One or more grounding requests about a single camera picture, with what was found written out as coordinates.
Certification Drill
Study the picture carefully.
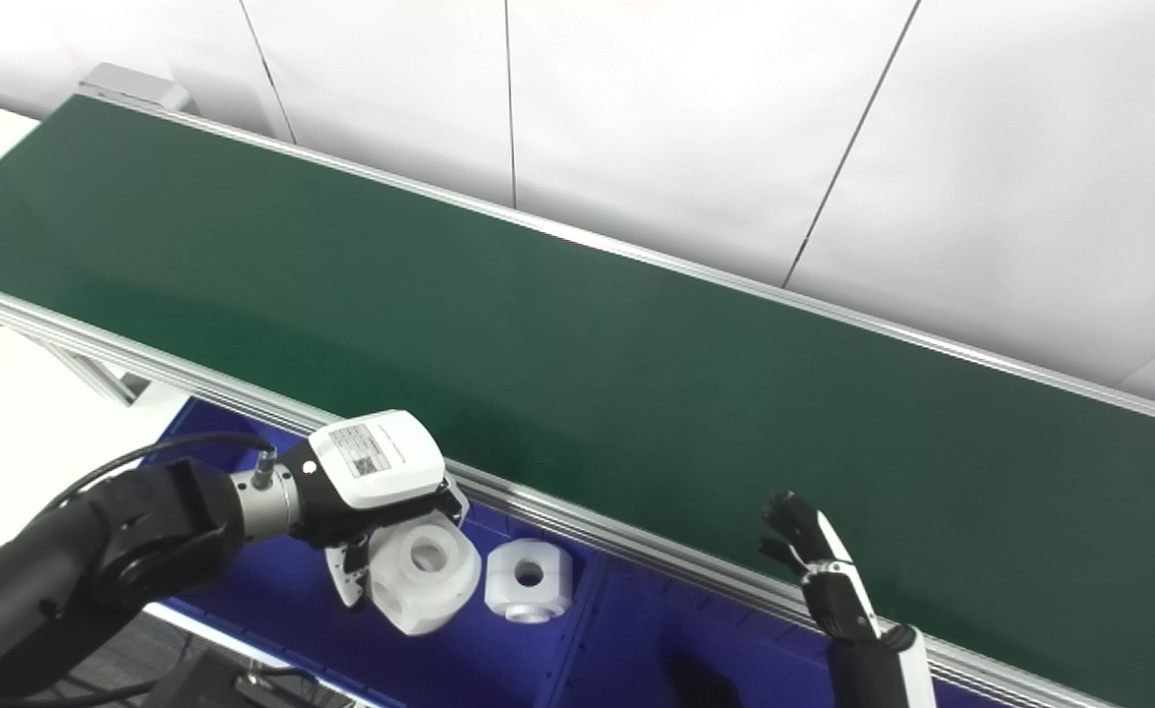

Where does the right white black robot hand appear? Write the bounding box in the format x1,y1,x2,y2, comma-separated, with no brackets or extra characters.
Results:
757,491,938,708

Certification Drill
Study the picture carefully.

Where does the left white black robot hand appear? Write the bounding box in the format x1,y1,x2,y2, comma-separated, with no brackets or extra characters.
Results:
287,409,471,610

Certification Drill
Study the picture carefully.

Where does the white plastic part with hole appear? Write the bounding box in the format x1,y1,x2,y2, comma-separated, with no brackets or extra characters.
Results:
368,518,484,637
484,538,575,625

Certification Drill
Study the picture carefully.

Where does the blue plastic bin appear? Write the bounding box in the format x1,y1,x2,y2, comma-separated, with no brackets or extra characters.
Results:
557,564,1022,708
139,397,609,708

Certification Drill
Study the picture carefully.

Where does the black robot torso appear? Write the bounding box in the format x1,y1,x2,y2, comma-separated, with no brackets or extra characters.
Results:
140,657,344,708

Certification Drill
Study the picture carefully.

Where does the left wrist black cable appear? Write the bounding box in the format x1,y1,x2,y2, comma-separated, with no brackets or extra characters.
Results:
40,432,279,524

